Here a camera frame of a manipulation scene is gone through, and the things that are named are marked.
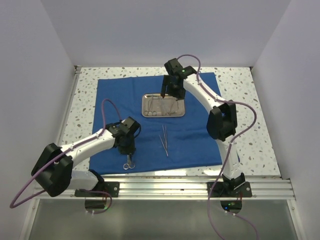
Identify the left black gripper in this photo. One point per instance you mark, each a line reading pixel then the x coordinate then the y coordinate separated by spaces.
pixel 131 148

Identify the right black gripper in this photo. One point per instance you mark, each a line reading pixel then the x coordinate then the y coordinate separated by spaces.
pixel 180 94

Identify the blue surgical cloth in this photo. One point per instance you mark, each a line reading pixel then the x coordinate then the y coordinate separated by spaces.
pixel 189 144

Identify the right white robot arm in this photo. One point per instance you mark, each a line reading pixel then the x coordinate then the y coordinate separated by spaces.
pixel 222 117

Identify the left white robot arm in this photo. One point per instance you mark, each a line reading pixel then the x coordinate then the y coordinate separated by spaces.
pixel 55 169

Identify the stainless steel tray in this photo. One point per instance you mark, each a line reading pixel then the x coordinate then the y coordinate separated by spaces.
pixel 154 106

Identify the steel forceps in tray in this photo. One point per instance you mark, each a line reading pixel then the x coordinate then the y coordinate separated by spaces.
pixel 174 106

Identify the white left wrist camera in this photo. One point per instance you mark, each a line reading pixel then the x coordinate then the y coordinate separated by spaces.
pixel 129 126

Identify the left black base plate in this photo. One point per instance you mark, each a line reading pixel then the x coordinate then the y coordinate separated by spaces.
pixel 110 187

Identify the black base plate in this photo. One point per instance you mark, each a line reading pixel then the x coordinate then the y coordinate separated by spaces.
pixel 221 190
pixel 110 187

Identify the aluminium mounting rail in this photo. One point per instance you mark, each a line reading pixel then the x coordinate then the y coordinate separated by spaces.
pixel 197 188

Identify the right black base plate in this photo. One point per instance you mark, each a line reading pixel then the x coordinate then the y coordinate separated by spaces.
pixel 221 190

